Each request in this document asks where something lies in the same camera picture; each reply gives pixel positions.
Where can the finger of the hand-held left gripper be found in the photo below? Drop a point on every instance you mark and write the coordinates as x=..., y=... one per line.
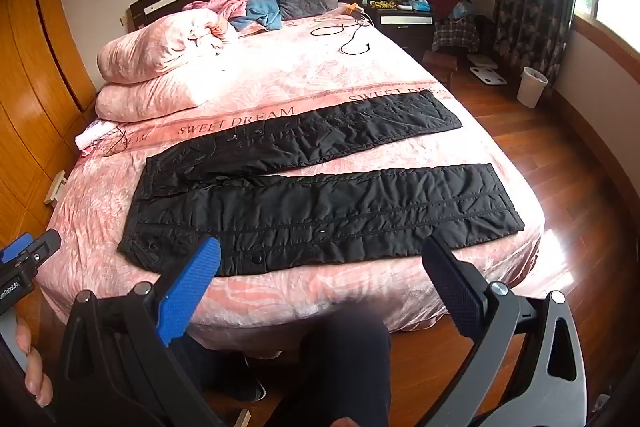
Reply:
x=35, y=249

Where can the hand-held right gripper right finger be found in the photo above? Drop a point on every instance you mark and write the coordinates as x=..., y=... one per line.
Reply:
x=454, y=281

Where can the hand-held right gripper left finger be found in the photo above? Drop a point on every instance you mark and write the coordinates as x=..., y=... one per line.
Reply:
x=192, y=287

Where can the black quilted jacket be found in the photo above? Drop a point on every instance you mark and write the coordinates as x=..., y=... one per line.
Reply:
x=300, y=212

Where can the person's left hand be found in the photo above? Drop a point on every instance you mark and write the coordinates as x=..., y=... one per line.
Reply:
x=35, y=372

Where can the black shoe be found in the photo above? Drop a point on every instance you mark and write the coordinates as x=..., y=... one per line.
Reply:
x=240, y=382

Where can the white cloth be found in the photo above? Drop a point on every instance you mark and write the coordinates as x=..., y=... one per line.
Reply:
x=92, y=136

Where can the wooden wardrobe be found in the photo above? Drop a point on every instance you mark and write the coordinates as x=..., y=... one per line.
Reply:
x=30, y=117

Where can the person's leg in dark trousers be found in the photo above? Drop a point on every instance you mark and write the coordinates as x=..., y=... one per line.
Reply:
x=345, y=367

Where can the white bathroom scale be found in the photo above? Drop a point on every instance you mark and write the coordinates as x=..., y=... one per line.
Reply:
x=487, y=76

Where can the white trash bin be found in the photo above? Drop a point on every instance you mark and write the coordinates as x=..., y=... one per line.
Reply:
x=531, y=88

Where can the wooden stool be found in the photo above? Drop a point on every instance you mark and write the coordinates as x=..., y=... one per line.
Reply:
x=440, y=64

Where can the bed with pink sheet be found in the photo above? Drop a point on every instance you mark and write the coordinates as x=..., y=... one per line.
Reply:
x=300, y=72

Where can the plaid cloth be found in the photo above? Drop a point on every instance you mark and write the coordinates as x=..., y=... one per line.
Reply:
x=455, y=34

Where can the dark nightstand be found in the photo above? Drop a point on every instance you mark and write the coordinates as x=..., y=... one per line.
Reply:
x=400, y=29

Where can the light blue cap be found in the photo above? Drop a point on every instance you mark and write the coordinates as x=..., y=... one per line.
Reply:
x=461, y=10

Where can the blue garment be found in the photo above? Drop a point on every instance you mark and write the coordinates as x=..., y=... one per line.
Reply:
x=260, y=14

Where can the pink garment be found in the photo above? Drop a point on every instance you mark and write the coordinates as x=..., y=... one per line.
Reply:
x=220, y=4

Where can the clutter on nightstand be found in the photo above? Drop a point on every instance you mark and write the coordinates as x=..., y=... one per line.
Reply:
x=400, y=2

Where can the orange charger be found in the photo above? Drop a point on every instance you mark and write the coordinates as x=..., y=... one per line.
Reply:
x=354, y=9

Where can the beige wall socket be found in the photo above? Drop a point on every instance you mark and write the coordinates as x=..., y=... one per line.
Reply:
x=124, y=19

